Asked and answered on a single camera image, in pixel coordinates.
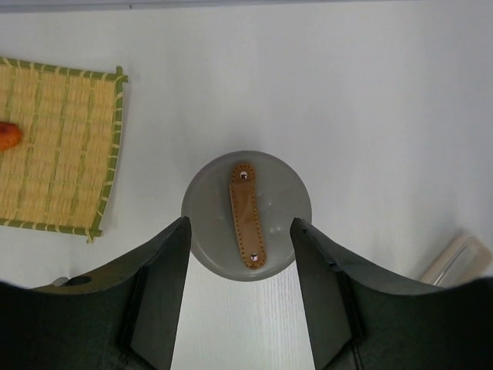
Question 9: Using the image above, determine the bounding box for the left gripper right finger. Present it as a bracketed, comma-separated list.
[290, 218, 492, 369]

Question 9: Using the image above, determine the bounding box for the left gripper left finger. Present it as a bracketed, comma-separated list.
[1, 217, 191, 369]

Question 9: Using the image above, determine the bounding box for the clear cutlery case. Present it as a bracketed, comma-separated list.
[420, 234, 492, 288]

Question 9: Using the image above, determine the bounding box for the grey round lid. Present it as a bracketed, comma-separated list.
[181, 150, 312, 282]

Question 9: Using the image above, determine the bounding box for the bamboo mat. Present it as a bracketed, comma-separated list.
[1, 57, 128, 242]

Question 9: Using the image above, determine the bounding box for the red tomato toy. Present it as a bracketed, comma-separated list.
[0, 122, 22, 152]

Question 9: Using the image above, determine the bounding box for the brown lid handle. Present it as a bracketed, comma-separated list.
[229, 162, 267, 270]

